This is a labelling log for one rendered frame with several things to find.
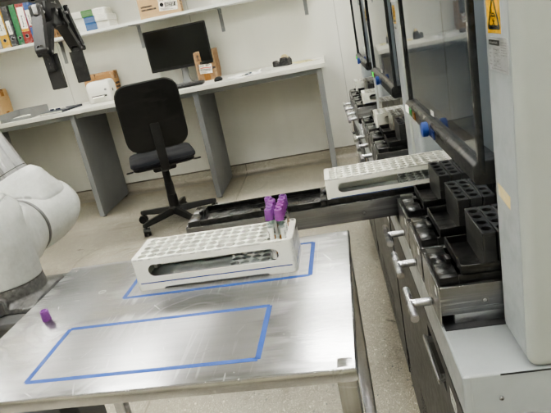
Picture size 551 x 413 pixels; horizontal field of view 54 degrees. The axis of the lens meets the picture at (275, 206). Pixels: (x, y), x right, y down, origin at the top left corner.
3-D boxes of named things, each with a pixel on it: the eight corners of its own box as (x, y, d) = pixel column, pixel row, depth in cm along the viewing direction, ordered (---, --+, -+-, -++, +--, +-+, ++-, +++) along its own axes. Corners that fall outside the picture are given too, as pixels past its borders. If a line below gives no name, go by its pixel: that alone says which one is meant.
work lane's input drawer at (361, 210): (461, 193, 139) (457, 160, 136) (475, 212, 126) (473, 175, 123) (187, 236, 148) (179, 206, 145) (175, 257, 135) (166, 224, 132)
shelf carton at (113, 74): (89, 102, 470) (82, 76, 463) (95, 100, 482) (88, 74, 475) (118, 97, 467) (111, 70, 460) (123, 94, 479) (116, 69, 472)
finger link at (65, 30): (43, 14, 115) (43, 10, 116) (70, 54, 124) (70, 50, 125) (60, 10, 115) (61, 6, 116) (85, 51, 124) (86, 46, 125)
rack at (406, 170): (445, 173, 136) (443, 148, 134) (455, 184, 126) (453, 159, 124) (327, 192, 139) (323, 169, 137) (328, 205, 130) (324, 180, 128)
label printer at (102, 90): (119, 96, 467) (113, 76, 461) (111, 100, 439) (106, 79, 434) (96, 101, 467) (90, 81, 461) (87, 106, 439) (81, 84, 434)
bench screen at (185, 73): (220, 76, 458) (208, 19, 444) (215, 79, 442) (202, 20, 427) (161, 88, 470) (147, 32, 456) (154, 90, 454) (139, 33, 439)
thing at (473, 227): (498, 268, 82) (496, 232, 80) (484, 270, 83) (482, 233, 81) (479, 238, 93) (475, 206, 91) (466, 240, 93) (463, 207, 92)
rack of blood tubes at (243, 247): (302, 247, 104) (296, 217, 102) (298, 270, 95) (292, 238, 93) (156, 267, 109) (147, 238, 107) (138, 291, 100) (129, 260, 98)
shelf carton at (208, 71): (198, 82, 449) (192, 52, 442) (203, 79, 470) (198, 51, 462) (218, 78, 447) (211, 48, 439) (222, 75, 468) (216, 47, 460)
